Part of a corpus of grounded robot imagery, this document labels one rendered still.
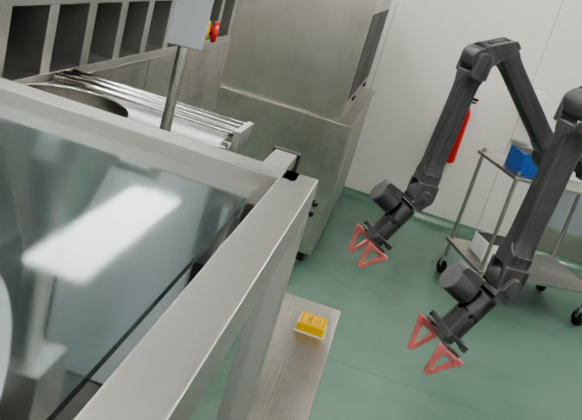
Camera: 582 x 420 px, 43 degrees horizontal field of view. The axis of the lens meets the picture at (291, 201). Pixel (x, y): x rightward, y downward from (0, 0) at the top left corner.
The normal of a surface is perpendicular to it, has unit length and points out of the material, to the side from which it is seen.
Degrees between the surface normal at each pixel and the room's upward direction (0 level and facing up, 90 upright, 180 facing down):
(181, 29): 90
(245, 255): 0
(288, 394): 0
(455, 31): 90
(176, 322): 0
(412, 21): 90
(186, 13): 90
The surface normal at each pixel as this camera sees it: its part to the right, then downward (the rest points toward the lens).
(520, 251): 0.22, 0.14
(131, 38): -0.18, 0.27
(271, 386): 0.26, -0.91
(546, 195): 0.15, 0.35
